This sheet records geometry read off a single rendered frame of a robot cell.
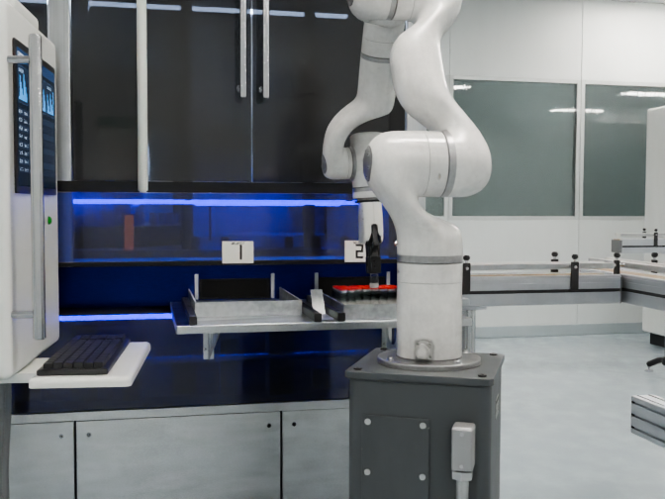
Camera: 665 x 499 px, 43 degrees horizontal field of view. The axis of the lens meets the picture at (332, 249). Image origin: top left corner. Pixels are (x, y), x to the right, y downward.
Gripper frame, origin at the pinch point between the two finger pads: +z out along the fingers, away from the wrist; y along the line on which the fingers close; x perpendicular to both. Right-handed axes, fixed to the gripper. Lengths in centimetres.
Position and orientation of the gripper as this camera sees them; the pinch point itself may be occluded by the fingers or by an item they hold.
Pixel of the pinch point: (373, 264)
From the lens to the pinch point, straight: 205.8
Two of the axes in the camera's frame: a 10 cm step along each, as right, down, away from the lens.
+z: 0.5, 10.0, 0.2
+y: 0.9, 0.2, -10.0
